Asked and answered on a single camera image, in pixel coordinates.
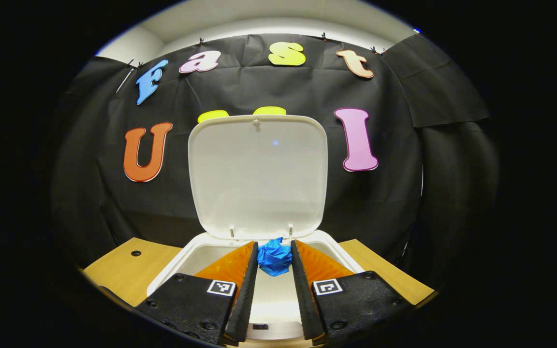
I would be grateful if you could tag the blue paper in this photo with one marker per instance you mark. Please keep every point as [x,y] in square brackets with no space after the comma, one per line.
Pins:
[274,258]

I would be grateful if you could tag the white desktop garbage bin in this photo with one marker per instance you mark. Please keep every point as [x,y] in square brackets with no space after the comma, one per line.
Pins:
[259,179]

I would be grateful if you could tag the black backdrop cloth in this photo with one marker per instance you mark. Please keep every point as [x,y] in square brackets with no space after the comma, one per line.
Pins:
[380,203]

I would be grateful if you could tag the wooden desktop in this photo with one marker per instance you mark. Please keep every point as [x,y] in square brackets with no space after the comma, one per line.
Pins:
[124,266]

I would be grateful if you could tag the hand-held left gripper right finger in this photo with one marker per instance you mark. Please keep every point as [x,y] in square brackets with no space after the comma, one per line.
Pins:
[302,299]

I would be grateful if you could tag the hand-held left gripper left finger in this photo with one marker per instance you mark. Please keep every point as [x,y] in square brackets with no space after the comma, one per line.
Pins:
[244,299]

